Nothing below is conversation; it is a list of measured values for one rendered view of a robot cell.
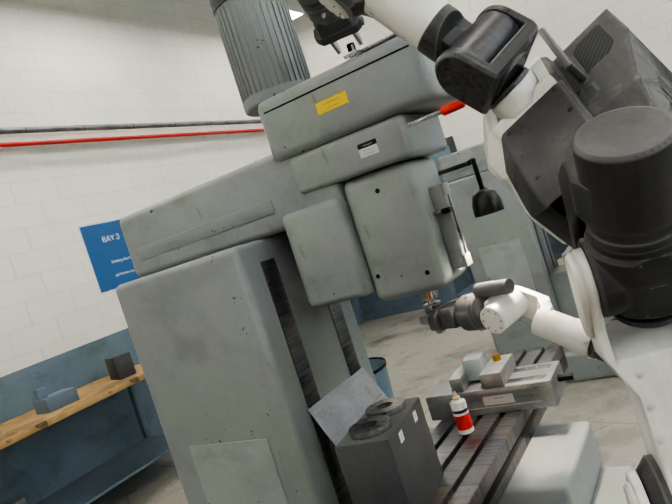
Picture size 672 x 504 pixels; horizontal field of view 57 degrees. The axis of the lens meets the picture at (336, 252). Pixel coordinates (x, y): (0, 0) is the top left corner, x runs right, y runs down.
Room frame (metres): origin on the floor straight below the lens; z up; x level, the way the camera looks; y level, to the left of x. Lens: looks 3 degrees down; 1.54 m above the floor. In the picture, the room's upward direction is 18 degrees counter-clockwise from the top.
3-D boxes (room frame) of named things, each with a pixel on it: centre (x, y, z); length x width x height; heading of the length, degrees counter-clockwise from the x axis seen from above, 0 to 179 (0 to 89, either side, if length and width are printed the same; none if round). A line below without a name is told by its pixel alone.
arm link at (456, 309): (1.51, -0.25, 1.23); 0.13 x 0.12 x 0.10; 126
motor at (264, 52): (1.72, 0.02, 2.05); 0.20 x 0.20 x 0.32
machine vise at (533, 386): (1.70, -0.30, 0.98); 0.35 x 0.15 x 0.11; 60
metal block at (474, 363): (1.71, -0.27, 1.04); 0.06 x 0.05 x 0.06; 150
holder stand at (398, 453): (1.30, 0.02, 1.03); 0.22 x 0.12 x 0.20; 155
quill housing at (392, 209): (1.59, -0.19, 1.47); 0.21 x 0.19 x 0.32; 148
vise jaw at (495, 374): (1.68, -0.32, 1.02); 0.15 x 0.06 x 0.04; 150
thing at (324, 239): (1.69, -0.03, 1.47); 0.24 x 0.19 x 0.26; 148
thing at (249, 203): (1.85, 0.23, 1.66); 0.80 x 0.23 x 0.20; 58
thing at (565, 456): (1.59, -0.19, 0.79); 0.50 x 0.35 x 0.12; 58
